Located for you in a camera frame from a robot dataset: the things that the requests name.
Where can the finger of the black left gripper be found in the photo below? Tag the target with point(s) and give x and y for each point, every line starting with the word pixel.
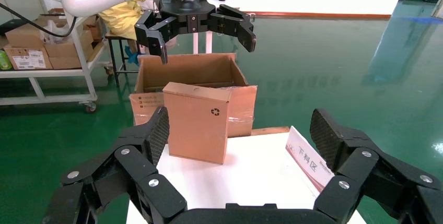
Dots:
pixel 152 34
pixel 239 25

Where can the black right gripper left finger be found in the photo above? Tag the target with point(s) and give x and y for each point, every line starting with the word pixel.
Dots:
pixel 131 181

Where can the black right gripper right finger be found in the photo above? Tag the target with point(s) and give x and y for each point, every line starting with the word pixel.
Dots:
pixel 373 177

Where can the small cardboard box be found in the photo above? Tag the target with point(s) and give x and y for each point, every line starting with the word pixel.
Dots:
pixel 193 129

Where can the large open cardboard box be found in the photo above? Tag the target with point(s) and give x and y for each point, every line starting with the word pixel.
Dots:
pixel 193 68

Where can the plain stacked cardboard box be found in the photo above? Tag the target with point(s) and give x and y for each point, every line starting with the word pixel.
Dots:
pixel 52 16
pixel 92 28
pixel 69 44
pixel 24 37
pixel 65 62

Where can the cardboard box with shipping label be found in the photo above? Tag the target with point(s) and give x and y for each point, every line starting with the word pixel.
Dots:
pixel 29 59

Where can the blue cloth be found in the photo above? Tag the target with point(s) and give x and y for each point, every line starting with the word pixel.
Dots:
pixel 131 56

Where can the black metal stool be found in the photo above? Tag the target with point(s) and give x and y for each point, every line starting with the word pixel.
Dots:
pixel 112 54

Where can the white red sign placard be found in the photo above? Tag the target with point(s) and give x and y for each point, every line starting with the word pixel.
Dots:
pixel 308 156

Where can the white wheeled cart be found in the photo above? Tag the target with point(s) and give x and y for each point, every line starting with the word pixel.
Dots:
pixel 88 73

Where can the white plastic bag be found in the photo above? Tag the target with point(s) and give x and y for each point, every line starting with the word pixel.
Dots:
pixel 55 32

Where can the wooden board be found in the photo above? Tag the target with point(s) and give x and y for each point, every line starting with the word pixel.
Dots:
pixel 270 131

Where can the green bottle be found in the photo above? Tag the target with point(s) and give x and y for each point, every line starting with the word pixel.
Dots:
pixel 5 60

